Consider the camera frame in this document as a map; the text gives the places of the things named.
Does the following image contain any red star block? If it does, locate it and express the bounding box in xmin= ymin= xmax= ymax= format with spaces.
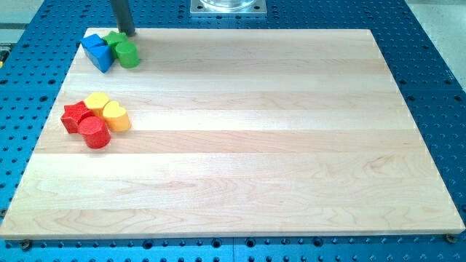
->
xmin=60 ymin=101 xmax=94 ymax=134

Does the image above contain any blue perforated metal table plate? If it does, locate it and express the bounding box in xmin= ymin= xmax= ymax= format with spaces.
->
xmin=1 ymin=1 xmax=465 ymax=261

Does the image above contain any blue triangular block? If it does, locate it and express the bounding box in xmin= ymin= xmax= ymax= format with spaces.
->
xmin=84 ymin=46 xmax=114 ymax=73

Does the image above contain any green cylinder block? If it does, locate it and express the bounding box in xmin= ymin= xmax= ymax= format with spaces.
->
xmin=115 ymin=41 xmax=140 ymax=68

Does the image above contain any yellow heart block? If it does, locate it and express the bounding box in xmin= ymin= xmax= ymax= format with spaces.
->
xmin=103 ymin=101 xmax=131 ymax=132

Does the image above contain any light wooden board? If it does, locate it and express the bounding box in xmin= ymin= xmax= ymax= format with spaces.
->
xmin=1 ymin=28 xmax=465 ymax=239

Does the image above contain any blue cube block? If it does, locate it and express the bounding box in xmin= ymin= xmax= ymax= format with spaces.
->
xmin=80 ymin=33 xmax=106 ymax=49

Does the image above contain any yellow hexagon block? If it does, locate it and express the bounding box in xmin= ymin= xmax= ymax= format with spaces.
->
xmin=84 ymin=92 xmax=110 ymax=118

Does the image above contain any red cylinder block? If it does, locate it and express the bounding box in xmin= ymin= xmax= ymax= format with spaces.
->
xmin=78 ymin=116 xmax=111 ymax=149

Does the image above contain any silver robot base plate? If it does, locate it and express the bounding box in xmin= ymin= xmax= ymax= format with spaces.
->
xmin=190 ymin=0 xmax=267 ymax=16

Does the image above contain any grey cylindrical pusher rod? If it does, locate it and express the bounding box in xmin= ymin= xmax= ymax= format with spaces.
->
xmin=110 ymin=0 xmax=136 ymax=36

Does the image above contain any green star block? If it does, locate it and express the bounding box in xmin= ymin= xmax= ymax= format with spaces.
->
xmin=103 ymin=31 xmax=127 ymax=59

